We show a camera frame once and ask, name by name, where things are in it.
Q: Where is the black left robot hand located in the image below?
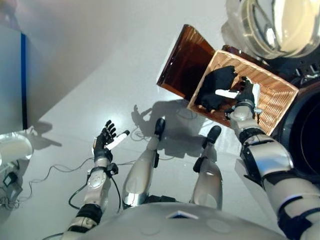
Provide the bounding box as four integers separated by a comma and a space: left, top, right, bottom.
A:
92, 119, 131, 161

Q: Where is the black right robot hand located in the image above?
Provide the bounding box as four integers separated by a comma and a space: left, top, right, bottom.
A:
214, 75, 262, 105

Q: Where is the black fabric garment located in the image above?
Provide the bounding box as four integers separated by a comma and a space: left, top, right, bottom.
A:
194, 64, 240, 113

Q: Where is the grey front-load washing machine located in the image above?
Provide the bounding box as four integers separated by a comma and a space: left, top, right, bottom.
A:
234, 56, 320, 187

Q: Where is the rectangular wicker laundry basket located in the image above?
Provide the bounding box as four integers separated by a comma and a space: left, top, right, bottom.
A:
186, 49, 300, 137

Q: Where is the silver left robot leg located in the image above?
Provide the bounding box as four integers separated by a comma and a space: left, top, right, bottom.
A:
122, 118, 166, 209

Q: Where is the silver robot leg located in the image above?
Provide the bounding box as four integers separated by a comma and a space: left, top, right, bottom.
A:
122, 118, 166, 209
189, 125, 223, 210

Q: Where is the brown translucent plastic stool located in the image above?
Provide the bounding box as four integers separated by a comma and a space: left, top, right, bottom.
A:
156, 24, 266, 100

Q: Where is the round glass washer door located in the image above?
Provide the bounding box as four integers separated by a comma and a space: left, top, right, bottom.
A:
221, 0, 320, 61

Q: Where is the white rounded plastic device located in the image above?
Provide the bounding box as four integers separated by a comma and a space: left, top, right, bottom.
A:
0, 132, 34, 167

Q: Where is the silver right robot leg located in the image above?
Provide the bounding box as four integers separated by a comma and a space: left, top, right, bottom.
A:
189, 125, 223, 210

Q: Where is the black power adapter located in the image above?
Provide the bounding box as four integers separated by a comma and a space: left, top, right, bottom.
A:
2, 173, 18, 187

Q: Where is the clear plastic box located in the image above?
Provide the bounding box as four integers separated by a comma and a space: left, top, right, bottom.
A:
0, 184, 23, 208

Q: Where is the grey robot torso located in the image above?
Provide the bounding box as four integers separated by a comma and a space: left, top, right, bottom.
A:
74, 201, 286, 240

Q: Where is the blue-edged grey panel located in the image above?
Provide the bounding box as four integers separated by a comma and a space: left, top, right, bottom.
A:
0, 24, 28, 133

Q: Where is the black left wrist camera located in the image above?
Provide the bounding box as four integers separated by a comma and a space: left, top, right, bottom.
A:
107, 162, 119, 176

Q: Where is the thin grey floor cable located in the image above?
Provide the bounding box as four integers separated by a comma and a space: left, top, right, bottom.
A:
17, 163, 97, 201

